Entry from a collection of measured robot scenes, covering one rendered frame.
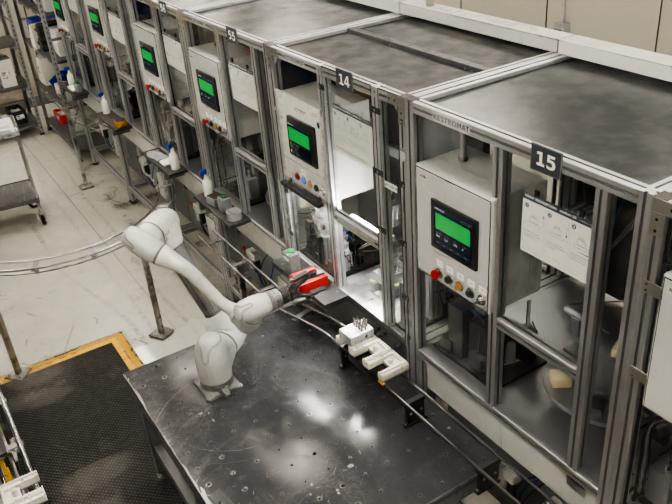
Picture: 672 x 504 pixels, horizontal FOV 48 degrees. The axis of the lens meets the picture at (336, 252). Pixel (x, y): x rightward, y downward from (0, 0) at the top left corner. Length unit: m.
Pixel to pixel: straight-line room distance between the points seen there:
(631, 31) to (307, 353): 4.10
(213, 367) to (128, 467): 1.07
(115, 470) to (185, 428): 0.98
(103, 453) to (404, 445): 1.89
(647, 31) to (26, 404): 5.22
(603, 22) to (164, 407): 4.85
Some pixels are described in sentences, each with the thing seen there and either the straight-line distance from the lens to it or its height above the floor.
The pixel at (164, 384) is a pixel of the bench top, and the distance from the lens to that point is 3.73.
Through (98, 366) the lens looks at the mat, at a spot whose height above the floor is 0.01.
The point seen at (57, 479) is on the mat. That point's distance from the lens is 4.45.
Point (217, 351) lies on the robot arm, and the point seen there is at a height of 0.91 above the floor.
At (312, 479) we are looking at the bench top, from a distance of 3.14.
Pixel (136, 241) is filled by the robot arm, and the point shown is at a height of 1.44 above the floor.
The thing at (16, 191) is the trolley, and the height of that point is 0.26.
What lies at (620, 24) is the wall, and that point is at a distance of 6.80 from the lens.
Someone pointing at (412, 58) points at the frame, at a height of 2.01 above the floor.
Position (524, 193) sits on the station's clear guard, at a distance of 2.50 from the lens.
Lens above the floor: 2.95
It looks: 30 degrees down
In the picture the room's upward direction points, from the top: 5 degrees counter-clockwise
